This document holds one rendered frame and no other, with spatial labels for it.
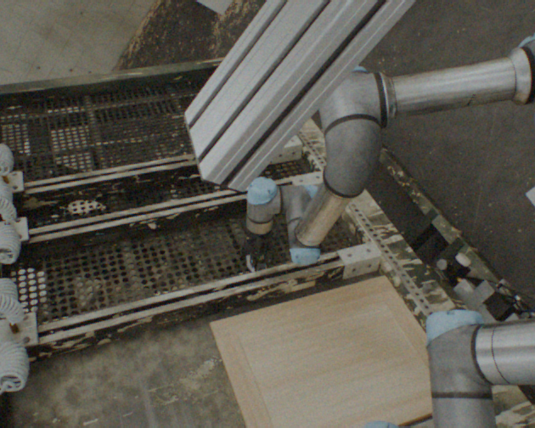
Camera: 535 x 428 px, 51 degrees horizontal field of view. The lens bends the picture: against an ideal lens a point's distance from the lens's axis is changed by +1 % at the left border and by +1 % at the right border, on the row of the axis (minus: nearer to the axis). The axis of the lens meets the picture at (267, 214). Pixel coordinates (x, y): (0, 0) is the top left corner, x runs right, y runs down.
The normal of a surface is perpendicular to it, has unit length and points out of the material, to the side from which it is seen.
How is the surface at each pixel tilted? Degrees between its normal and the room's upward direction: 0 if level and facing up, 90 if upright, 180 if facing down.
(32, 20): 90
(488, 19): 0
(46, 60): 90
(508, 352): 7
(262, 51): 0
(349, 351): 57
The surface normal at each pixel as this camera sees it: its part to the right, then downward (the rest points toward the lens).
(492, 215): -0.75, -0.23
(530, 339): -0.77, -0.44
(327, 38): 0.27, 0.75
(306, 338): 0.05, -0.73
